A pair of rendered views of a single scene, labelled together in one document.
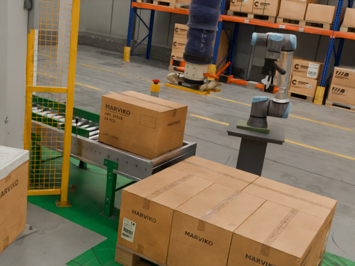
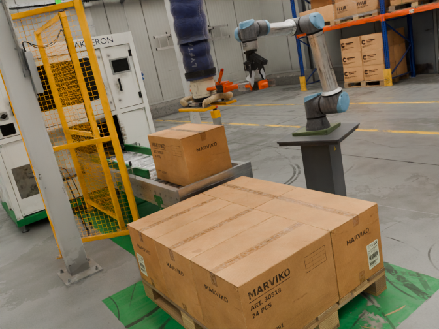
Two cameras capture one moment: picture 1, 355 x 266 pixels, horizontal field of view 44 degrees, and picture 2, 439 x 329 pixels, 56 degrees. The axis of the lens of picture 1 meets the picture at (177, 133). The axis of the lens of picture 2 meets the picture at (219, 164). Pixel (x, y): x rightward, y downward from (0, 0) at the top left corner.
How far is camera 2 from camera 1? 1.72 m
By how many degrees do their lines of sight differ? 28
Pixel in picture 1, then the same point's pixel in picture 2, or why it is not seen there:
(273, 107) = (324, 103)
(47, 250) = (97, 288)
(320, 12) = not seen: outside the picture
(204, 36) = (191, 49)
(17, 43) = (28, 109)
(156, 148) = (188, 175)
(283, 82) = (323, 70)
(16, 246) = (75, 286)
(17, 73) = (37, 134)
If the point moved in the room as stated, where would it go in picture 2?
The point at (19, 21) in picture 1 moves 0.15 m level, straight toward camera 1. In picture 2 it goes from (23, 89) to (12, 92)
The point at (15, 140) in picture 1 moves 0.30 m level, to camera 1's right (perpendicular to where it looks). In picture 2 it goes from (56, 192) to (84, 192)
